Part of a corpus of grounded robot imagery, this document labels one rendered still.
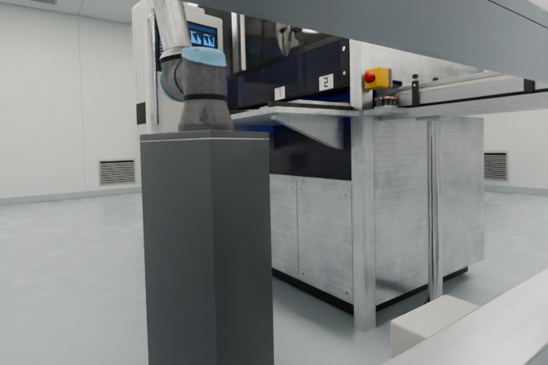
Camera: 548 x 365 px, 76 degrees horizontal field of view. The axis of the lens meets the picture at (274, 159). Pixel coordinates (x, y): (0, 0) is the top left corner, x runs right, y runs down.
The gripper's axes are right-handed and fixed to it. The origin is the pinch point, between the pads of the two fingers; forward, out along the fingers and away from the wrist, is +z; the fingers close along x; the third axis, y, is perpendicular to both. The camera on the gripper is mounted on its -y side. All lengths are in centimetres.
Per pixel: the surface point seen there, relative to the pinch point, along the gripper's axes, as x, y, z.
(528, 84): -64, 37, 19
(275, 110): -10.6, -12.4, 22.9
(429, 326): -83, -44, 55
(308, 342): -4, 5, 110
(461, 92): -45, 38, 18
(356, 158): -9.5, 27.6, 40.3
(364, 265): -12, 28, 82
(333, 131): -2.5, 22.2, 29.3
